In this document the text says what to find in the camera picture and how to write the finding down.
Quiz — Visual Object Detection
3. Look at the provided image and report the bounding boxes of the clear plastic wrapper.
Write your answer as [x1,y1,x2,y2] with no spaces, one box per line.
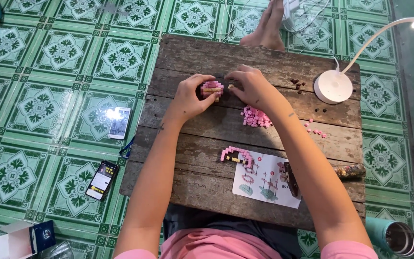
[31,240,75,259]

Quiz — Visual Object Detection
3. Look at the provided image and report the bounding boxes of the white smartphone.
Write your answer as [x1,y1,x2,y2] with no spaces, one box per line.
[108,106,132,140]

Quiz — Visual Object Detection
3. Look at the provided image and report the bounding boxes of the paper instruction sheet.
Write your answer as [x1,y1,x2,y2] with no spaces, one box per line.
[232,150,302,209]

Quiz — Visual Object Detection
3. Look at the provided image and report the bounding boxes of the dark brown brick tool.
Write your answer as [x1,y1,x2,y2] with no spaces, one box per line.
[283,161,300,197]

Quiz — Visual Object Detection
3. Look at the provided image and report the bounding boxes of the teal steel tumbler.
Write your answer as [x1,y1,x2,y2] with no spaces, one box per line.
[365,216,414,258]

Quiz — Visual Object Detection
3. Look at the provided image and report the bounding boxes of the pink round brick model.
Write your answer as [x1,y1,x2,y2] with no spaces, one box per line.
[200,81,225,103]

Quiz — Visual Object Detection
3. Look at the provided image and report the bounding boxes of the white and blue carton box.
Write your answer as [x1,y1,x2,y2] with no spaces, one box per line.
[0,220,57,259]

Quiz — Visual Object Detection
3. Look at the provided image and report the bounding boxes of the person's right hand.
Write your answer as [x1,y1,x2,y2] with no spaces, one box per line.
[224,64,284,113]

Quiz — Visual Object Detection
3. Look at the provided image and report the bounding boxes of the pink arch brick piece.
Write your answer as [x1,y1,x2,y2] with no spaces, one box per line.
[220,145,255,170]

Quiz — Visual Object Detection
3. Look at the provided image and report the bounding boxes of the white desk lamp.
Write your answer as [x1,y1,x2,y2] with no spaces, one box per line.
[313,13,414,105]

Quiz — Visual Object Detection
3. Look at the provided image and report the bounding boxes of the person's foot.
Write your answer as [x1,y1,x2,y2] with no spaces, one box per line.
[239,0,286,52]

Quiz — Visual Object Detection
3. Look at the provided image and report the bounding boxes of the black smartphone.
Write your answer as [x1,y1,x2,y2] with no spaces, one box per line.
[85,160,120,201]

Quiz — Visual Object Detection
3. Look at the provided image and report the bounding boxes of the person's left hand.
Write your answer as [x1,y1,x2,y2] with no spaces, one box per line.
[172,74,223,124]

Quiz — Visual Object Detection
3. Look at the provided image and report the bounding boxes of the person's pink shirt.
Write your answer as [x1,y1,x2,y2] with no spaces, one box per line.
[114,228,379,259]

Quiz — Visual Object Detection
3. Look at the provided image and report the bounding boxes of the clear bag of bricks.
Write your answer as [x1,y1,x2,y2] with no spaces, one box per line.
[333,163,367,180]

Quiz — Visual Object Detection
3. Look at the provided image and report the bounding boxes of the blue glasses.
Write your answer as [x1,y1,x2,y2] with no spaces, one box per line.
[119,135,136,159]

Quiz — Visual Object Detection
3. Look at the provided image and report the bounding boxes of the person's dark shorts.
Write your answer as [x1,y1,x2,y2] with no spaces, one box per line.
[163,204,303,259]

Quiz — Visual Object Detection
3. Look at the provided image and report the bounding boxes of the pile of pink bricks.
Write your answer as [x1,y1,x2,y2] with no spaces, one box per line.
[240,105,274,129]

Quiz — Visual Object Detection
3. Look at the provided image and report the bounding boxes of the cluster of dark brown bricks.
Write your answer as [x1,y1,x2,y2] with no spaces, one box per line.
[290,78,307,95]

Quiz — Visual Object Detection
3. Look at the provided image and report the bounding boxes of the scattered loose pink bricks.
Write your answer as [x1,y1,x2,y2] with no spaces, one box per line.
[303,118,328,139]

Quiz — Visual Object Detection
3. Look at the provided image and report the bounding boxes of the white power adapter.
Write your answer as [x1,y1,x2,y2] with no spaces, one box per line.
[282,0,301,30]

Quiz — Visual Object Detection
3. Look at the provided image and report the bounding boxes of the white lamp cable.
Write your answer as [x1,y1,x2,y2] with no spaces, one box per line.
[297,43,340,72]

